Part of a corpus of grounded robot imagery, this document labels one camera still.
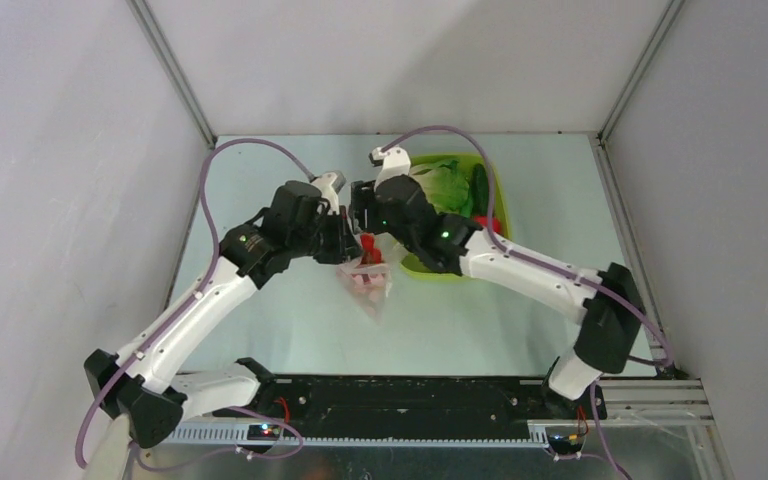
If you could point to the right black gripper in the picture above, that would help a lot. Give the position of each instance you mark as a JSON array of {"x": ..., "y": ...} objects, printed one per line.
[{"x": 360, "y": 208}]

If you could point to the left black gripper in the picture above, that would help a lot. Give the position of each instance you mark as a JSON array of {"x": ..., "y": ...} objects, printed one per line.
[{"x": 345, "y": 244}]

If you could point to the clear pink zip bag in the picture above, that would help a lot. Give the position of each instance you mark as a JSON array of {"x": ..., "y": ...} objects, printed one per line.
[{"x": 370, "y": 286}]

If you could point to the red apple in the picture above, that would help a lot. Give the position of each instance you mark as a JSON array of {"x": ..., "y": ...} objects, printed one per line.
[{"x": 492, "y": 222}]

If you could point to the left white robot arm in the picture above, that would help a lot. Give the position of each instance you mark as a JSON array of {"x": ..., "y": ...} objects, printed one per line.
[{"x": 142, "y": 379}]

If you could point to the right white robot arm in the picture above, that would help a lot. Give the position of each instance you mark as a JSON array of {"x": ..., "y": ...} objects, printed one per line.
[{"x": 604, "y": 304}]

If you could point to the green lettuce head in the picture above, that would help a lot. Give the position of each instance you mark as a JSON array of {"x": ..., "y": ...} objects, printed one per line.
[{"x": 445, "y": 186}]

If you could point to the dark green cucumber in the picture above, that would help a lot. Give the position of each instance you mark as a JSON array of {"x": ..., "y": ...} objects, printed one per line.
[{"x": 479, "y": 190}]

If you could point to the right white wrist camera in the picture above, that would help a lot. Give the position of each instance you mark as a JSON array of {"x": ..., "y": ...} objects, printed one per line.
[{"x": 392, "y": 162}]

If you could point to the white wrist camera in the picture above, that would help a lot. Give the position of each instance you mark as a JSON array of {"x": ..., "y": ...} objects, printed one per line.
[
  {"x": 392, "y": 162},
  {"x": 329, "y": 185}
]

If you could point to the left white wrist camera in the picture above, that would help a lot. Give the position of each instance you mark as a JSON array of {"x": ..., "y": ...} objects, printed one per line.
[{"x": 329, "y": 185}]

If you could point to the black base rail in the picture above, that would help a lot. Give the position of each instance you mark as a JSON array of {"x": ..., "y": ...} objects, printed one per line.
[{"x": 423, "y": 408}]

